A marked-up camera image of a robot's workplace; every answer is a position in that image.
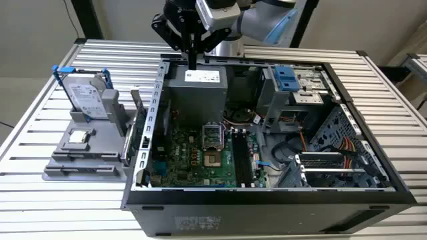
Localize black PC case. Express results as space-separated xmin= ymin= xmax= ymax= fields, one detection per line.
xmin=118 ymin=53 xmax=420 ymax=238

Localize metal disk bay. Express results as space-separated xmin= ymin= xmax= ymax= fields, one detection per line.
xmin=275 ymin=151 xmax=380 ymax=189

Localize green motherboard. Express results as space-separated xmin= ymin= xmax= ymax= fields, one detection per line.
xmin=150 ymin=127 xmax=269 ymax=189

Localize aluminium slat side table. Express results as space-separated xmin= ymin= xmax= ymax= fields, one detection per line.
xmin=395 ymin=53 xmax=427 ymax=92

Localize black upright post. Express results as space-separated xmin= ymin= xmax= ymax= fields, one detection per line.
xmin=288 ymin=0 xmax=320 ymax=49
xmin=70 ymin=0 xmax=105 ymax=40

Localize black case fan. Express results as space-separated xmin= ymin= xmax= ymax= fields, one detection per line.
xmin=153 ymin=99 xmax=175 ymax=161

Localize RAM slot white latches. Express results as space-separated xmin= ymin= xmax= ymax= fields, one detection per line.
xmin=232 ymin=128 xmax=247 ymax=188
xmin=241 ymin=128 xmax=256 ymax=188

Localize graphics card with metal bracket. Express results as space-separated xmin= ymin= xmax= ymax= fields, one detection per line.
xmin=120 ymin=84 xmax=150 ymax=168

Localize orange yellow red wire bundle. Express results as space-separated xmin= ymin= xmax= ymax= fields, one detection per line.
xmin=337 ymin=136 xmax=360 ymax=177

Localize white yellow power wires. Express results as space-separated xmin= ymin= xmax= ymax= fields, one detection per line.
xmin=221 ymin=116 xmax=255 ymax=127

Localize black looped cable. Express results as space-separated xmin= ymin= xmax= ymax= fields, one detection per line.
xmin=271 ymin=138 xmax=303 ymax=172

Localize hard disk in blue carrier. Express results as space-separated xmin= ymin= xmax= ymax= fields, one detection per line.
xmin=50 ymin=64 xmax=114 ymax=123

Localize grey power supply unit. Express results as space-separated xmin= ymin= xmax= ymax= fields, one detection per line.
xmin=164 ymin=64 xmax=231 ymax=126

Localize blue plastic drive latch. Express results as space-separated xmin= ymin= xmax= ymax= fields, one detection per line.
xmin=272 ymin=64 xmax=300 ymax=92

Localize CPU socket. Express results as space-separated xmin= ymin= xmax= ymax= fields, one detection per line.
xmin=203 ymin=149 xmax=224 ymax=169

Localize silver CPU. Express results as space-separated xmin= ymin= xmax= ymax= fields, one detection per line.
xmin=65 ymin=129 xmax=90 ymax=145

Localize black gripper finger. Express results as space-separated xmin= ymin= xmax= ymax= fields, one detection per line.
xmin=150 ymin=14 xmax=193 ymax=71
xmin=192 ymin=28 xmax=232 ymax=71

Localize metal socket cover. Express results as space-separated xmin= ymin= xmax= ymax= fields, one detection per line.
xmin=200 ymin=121 xmax=224 ymax=151

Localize orange red power wires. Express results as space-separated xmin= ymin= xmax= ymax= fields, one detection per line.
xmin=297 ymin=126 xmax=307 ymax=154

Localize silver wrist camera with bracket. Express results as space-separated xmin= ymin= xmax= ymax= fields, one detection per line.
xmin=195 ymin=0 xmax=241 ymax=31

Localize wire locking lever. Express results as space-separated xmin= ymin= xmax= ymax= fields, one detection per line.
xmin=220 ymin=121 xmax=228 ymax=152

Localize grey plastic parts rack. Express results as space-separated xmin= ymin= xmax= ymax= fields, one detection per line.
xmin=41 ymin=86 xmax=148 ymax=182

